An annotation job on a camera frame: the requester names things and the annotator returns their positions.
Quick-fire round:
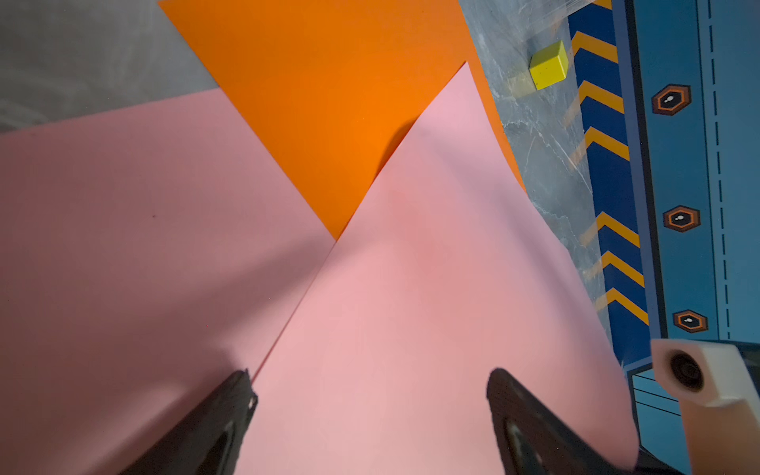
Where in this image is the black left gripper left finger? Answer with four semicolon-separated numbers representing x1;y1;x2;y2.
123;370;258;475

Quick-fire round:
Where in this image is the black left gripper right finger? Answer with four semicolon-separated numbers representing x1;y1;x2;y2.
485;367;684;475

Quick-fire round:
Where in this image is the pink paper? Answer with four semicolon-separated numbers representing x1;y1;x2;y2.
241;66;639;474

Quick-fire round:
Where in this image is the pink paper underneath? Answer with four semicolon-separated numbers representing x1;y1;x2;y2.
1;89;334;474

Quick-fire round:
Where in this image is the orange curved paper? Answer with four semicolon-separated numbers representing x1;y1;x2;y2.
160;0;515;237

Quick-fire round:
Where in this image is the yellow cube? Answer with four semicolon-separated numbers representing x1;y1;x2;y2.
528;41;569;90

